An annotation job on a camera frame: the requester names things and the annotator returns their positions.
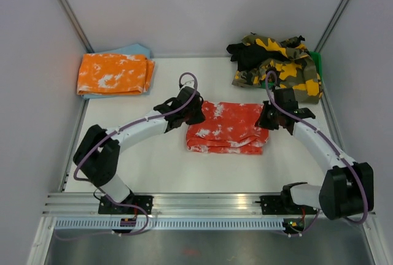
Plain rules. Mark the right corner aluminium post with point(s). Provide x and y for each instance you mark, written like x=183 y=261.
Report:
x=339 y=11

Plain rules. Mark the camouflage yellow green trousers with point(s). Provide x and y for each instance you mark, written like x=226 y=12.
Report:
x=292 y=68

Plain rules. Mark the corner aluminium post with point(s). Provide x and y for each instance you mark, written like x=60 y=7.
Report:
x=74 y=22
x=339 y=11

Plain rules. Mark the white slotted cable duct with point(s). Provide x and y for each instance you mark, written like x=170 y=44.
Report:
x=269 y=224

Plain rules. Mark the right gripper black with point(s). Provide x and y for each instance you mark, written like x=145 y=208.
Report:
x=262 y=121

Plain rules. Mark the red white tie-dye trousers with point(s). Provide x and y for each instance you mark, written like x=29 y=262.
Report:
x=228 y=128

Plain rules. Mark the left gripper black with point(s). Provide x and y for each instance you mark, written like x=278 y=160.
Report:
x=200 y=118

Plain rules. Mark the folded light blue trousers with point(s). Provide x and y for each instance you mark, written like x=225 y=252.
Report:
x=135 y=49

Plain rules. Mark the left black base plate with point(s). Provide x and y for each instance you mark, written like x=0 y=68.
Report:
x=132 y=205

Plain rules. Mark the black trousers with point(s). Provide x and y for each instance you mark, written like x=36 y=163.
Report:
x=250 y=56

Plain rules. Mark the folded orange tie-dye trousers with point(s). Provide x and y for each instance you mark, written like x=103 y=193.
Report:
x=113 y=73

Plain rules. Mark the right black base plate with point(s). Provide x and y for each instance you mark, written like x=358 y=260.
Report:
x=274 y=205

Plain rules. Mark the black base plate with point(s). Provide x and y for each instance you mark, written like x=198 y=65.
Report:
x=132 y=205
x=274 y=205

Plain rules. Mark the aluminium front rail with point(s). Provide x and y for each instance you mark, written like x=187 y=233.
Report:
x=164 y=204

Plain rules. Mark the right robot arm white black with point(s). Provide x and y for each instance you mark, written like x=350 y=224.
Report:
x=348 y=186

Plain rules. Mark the green plastic bin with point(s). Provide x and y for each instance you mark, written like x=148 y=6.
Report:
x=316 y=57

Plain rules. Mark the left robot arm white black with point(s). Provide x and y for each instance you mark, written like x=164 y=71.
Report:
x=97 y=155

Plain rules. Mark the left corner aluminium post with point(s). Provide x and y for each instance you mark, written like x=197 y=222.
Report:
x=74 y=22

